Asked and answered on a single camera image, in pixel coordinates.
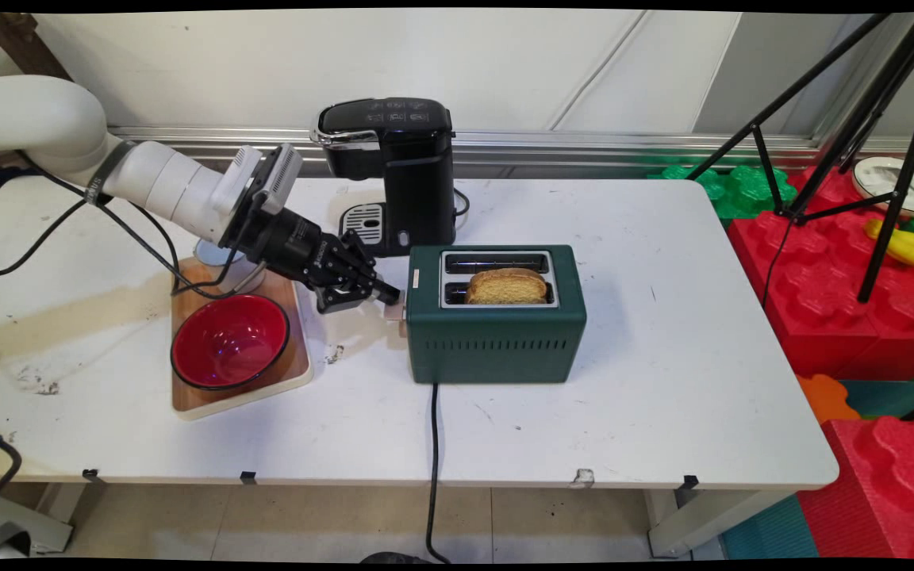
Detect red bowl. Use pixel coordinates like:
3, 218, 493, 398
170, 293, 291, 391

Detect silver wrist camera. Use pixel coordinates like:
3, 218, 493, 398
231, 143, 305, 217

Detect thin black tripod cable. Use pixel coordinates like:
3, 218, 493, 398
761, 214, 797, 308

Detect black tripod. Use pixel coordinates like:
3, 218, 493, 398
687, 12, 914, 304

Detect wooden frame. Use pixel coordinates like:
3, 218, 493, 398
0, 12, 73, 80

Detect teal foam block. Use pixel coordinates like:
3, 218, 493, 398
842, 379, 914, 420

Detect wooden tray with white rim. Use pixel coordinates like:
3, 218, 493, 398
170, 255, 315, 421

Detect black coffee machine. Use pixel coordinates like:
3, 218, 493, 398
310, 97, 458, 257

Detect aluminium wall rail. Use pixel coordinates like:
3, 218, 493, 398
108, 125, 914, 171

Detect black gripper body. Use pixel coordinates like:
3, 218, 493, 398
219, 198, 347, 290

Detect white table leg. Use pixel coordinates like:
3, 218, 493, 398
646, 488, 793, 558
0, 482, 75, 556

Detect black toaster power cable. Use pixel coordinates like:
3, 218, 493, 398
424, 383, 454, 564

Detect teal foam mat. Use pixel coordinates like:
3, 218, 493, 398
720, 493, 820, 560

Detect clear glass cup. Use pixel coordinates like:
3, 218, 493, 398
193, 238, 267, 294

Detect toasted bread slice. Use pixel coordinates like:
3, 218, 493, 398
465, 267, 549, 305

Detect orange foam piece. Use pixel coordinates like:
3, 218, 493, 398
797, 373, 862, 425

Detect dark green toaster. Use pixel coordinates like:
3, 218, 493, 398
403, 243, 587, 385

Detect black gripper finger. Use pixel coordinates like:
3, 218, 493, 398
336, 230, 402, 308
314, 278, 376, 315

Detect white plate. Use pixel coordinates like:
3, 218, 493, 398
852, 156, 914, 217

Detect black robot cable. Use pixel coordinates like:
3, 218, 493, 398
17, 151, 267, 301
0, 198, 89, 278

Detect yellow banana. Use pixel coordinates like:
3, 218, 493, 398
864, 220, 914, 274

